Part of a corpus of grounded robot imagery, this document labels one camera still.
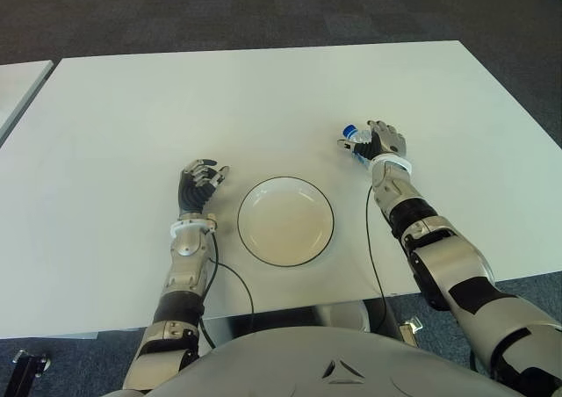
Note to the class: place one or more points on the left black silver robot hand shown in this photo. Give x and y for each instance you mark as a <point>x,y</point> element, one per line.
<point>193,192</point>

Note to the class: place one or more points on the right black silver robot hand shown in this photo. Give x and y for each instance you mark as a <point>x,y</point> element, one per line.
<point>388,144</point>

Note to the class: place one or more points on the clear bottle with blue cap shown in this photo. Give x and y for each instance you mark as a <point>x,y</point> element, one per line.
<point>350,130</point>

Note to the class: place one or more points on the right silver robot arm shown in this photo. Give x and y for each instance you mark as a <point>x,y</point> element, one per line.
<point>443,256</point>

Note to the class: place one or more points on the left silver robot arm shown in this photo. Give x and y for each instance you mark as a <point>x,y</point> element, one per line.
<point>186,247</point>

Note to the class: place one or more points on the white plate with black rim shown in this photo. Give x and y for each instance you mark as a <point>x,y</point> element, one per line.
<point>287,221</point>

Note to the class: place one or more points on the white round table leg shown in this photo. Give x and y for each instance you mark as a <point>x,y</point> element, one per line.
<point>342,315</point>

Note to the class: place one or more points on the neighbouring white table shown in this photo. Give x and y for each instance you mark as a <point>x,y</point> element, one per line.
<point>17,89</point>

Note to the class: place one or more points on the grey robot torso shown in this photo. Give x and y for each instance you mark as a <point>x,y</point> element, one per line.
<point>307,362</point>

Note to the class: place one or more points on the black stand with caster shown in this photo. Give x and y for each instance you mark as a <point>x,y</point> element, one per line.
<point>26,370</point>

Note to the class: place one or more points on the small metal bracket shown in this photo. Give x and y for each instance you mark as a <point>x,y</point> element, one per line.
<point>408,333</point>

